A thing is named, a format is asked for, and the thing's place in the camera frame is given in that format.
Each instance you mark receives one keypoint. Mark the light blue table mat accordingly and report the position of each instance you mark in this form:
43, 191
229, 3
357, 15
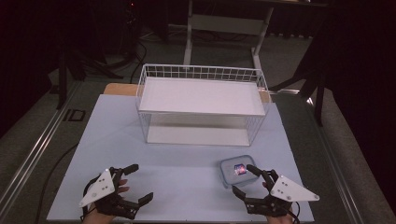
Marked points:
174, 174

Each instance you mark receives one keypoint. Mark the white metal desk frame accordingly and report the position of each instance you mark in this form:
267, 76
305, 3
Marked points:
224, 23

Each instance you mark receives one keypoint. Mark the person's left hand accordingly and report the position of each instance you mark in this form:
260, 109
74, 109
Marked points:
97, 218

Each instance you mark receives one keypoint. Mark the black metal stand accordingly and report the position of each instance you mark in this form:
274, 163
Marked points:
319, 93
62, 81

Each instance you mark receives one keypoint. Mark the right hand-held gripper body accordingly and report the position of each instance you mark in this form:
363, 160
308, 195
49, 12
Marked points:
288, 190

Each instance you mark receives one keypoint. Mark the person's right hand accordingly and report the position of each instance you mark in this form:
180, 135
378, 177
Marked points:
280, 220

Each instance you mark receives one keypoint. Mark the wooden table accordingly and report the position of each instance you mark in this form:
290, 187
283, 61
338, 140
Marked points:
120, 89

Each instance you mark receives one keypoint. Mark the dark curtain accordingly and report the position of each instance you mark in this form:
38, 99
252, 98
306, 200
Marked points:
367, 93
21, 62

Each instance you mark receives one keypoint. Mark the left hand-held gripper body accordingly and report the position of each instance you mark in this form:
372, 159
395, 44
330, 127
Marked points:
101, 186

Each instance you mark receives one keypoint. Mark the aluminium floor rail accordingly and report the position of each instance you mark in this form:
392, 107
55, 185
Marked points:
336, 174
31, 159

